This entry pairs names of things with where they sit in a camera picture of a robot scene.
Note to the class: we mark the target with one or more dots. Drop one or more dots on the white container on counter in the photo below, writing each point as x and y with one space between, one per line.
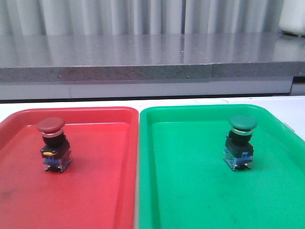
292 19

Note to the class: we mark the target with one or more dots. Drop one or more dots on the green mushroom push button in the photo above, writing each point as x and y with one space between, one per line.
238 152

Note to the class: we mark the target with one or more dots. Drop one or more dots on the green plastic tray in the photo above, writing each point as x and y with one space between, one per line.
186 184

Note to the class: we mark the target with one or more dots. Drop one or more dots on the grey stone counter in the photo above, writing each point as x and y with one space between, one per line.
41 67

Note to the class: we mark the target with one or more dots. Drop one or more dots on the red plastic tray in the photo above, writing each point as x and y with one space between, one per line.
96 191

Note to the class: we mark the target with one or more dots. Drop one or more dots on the red mushroom push button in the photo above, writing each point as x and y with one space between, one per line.
56 153

